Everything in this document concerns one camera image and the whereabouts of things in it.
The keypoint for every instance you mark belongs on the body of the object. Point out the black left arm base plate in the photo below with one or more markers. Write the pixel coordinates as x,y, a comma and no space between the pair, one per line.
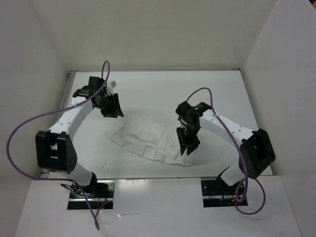
103,198

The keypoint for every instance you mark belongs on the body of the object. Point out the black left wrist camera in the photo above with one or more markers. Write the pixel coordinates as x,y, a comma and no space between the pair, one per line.
94,84

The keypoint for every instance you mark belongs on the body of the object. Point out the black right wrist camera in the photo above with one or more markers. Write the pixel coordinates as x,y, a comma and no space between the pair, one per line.
182,110

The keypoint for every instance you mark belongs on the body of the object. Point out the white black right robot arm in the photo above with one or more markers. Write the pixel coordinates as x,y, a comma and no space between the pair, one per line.
253,146

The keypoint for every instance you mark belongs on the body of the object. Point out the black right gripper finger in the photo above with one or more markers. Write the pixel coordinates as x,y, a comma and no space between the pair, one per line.
192,144
182,139

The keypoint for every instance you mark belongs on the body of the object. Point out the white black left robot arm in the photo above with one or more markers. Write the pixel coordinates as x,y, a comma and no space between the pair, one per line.
55,149

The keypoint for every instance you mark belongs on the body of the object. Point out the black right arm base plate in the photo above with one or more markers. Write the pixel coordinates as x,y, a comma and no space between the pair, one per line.
213,196

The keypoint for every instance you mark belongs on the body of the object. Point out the white pleated skirt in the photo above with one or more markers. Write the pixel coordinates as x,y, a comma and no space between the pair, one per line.
150,140

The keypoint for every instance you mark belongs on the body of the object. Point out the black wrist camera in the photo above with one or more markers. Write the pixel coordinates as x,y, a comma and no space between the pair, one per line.
182,110
94,84

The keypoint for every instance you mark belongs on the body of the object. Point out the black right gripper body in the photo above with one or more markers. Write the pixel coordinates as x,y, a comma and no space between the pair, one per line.
191,131

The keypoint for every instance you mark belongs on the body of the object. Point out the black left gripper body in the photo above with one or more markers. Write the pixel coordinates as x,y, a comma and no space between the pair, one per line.
106,104

